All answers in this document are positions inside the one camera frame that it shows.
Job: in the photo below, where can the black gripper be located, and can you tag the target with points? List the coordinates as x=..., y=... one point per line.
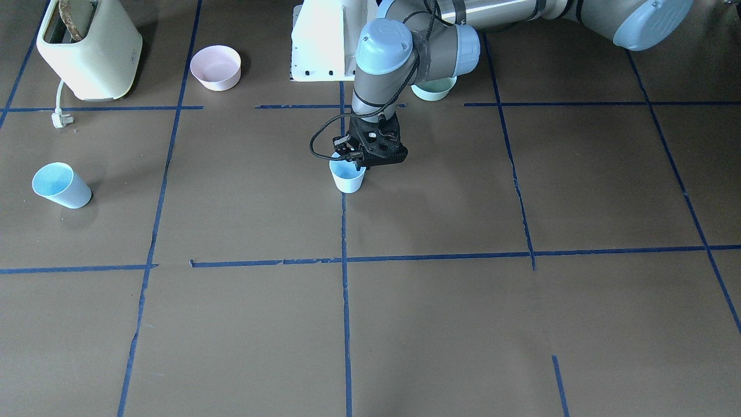
x=343, y=144

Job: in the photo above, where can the light blue cup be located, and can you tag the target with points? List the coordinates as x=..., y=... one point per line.
x=348, y=177
x=59, y=183

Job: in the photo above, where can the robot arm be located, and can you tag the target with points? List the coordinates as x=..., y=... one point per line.
x=412, y=42

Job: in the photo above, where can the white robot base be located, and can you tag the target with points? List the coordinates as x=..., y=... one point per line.
x=325, y=38

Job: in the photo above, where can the green bowl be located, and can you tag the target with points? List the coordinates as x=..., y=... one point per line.
x=434, y=90

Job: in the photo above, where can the pink bowl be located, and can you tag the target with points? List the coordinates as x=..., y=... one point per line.
x=217, y=67

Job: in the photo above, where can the cream toaster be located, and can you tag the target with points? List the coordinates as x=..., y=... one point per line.
x=101, y=65

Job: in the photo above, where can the white power plug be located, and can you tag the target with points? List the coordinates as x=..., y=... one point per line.
x=58, y=117

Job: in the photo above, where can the toast slice in toaster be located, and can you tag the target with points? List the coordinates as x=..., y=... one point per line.
x=70, y=17

